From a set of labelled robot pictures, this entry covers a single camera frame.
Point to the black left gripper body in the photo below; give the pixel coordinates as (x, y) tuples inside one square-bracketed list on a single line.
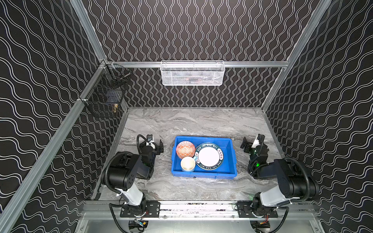
[(157, 146)]

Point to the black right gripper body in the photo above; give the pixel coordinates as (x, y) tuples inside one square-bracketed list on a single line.
[(250, 144)]

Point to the orange patterned ceramic bowl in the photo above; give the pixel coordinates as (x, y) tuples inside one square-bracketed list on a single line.
[(185, 149)]

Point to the light blue ceramic mug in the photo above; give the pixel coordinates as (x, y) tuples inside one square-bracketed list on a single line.
[(188, 164)]

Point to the blue plastic bin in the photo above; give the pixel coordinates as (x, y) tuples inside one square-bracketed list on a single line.
[(226, 168)]

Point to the green rim lettered plate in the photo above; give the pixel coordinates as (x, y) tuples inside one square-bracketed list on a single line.
[(208, 156)]

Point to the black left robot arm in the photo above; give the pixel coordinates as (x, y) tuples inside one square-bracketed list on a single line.
[(124, 167)]

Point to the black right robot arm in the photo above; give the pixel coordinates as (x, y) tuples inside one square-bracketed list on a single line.
[(294, 181)]

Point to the black wire basket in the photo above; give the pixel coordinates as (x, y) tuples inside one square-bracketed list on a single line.
[(106, 98)]

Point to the metal base rail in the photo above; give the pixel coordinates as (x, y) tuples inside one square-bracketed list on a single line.
[(197, 217)]

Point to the white wire mesh basket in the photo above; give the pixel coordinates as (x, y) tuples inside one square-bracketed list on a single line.
[(192, 73)]

